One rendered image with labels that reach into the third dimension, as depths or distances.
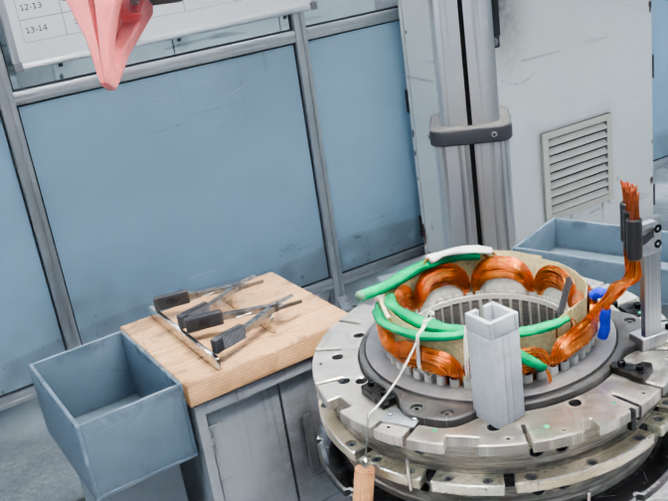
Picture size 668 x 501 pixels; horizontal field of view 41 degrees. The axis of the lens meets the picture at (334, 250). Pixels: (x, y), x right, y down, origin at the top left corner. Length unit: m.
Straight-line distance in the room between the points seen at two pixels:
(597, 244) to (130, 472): 0.62
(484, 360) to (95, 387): 0.52
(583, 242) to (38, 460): 2.15
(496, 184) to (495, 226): 0.06
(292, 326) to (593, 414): 0.37
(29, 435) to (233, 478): 2.21
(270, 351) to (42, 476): 2.04
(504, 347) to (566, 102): 2.60
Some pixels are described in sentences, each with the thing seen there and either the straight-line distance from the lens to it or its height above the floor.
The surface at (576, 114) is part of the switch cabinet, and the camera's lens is 3.29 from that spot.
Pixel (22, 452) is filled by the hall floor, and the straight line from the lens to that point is 3.07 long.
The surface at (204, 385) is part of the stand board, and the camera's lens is 0.90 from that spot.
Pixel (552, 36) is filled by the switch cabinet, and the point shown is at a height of 0.95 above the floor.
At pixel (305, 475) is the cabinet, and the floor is 0.90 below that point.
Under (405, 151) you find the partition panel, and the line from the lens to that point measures 3.49.
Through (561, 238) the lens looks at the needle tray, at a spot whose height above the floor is 1.04.
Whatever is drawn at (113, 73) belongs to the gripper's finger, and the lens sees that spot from 0.67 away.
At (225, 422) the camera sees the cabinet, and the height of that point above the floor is 1.00.
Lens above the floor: 1.49
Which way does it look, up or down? 21 degrees down
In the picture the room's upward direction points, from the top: 9 degrees counter-clockwise
